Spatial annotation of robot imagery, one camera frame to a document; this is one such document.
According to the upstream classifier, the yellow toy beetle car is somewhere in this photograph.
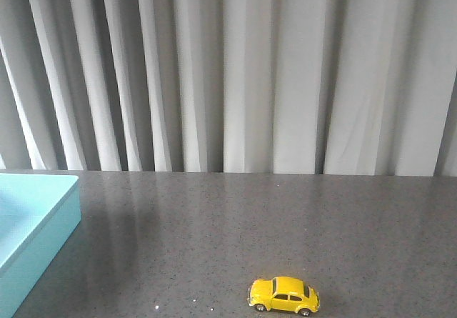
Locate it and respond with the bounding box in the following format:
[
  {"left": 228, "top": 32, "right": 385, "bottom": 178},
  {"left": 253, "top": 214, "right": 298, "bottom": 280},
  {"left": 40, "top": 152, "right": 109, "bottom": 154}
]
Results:
[{"left": 247, "top": 276, "right": 321, "bottom": 317}]

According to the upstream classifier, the light blue box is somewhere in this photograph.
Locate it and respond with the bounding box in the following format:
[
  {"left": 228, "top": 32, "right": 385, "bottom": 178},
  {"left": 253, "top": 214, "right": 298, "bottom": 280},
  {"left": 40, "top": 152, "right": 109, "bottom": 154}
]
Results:
[{"left": 1, "top": 174, "right": 81, "bottom": 317}]

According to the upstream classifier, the grey pleated curtain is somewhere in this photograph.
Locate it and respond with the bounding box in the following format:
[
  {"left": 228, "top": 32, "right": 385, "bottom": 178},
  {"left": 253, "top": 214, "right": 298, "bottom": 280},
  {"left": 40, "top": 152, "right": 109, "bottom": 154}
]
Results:
[{"left": 1, "top": 0, "right": 456, "bottom": 176}]

